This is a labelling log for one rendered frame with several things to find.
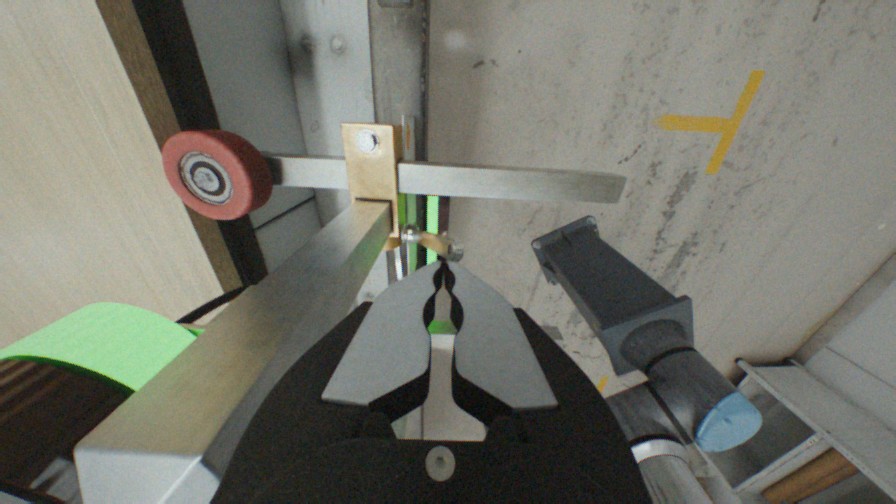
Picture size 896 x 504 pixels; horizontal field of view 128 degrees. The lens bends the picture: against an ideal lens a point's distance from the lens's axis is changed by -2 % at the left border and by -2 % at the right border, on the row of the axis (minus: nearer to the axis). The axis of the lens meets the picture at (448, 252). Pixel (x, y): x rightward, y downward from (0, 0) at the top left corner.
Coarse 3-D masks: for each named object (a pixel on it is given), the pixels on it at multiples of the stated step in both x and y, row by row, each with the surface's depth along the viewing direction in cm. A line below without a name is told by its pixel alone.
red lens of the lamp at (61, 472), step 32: (0, 384) 6; (32, 384) 6; (64, 384) 6; (96, 384) 7; (0, 416) 5; (32, 416) 6; (64, 416) 6; (96, 416) 7; (0, 448) 5; (32, 448) 6; (64, 448) 6; (32, 480) 5; (64, 480) 6
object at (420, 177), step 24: (288, 168) 25; (312, 168) 25; (336, 168) 25; (408, 168) 25; (432, 168) 25; (456, 168) 25; (480, 168) 25; (504, 168) 26; (528, 168) 27; (408, 192) 26; (432, 192) 26; (456, 192) 26; (480, 192) 26; (504, 192) 26; (528, 192) 26; (552, 192) 26; (576, 192) 26; (600, 192) 26
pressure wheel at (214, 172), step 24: (168, 144) 20; (192, 144) 20; (216, 144) 20; (240, 144) 21; (168, 168) 21; (192, 168) 21; (216, 168) 21; (240, 168) 21; (264, 168) 23; (192, 192) 22; (216, 192) 22; (240, 192) 22; (264, 192) 24; (216, 216) 23; (240, 216) 23
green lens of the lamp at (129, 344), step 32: (64, 320) 8; (96, 320) 8; (128, 320) 8; (160, 320) 9; (0, 352) 7; (32, 352) 7; (64, 352) 7; (96, 352) 7; (128, 352) 8; (160, 352) 8; (128, 384) 7
